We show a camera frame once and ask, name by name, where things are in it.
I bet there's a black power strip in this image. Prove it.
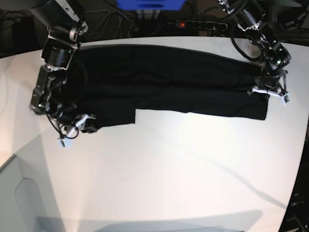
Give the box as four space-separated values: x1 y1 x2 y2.
168 20 228 31

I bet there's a blue plastic box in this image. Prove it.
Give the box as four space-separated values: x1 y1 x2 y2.
116 0 185 11

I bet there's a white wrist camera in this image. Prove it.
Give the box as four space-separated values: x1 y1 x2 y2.
57 138 73 148
279 93 290 106

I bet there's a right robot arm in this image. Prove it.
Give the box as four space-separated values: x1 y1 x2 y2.
30 0 89 142

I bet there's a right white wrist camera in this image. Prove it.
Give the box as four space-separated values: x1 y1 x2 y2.
57 138 73 148

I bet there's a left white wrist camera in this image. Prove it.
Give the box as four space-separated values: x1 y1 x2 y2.
279 93 290 106

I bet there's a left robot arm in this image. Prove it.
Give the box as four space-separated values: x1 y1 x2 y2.
217 0 291 102

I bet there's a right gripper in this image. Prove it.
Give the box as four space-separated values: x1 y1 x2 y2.
47 103 98 140

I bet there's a black T-shirt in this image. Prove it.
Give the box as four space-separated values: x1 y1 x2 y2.
58 45 268 129

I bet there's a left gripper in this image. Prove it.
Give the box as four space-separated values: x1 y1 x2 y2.
247 70 288 97

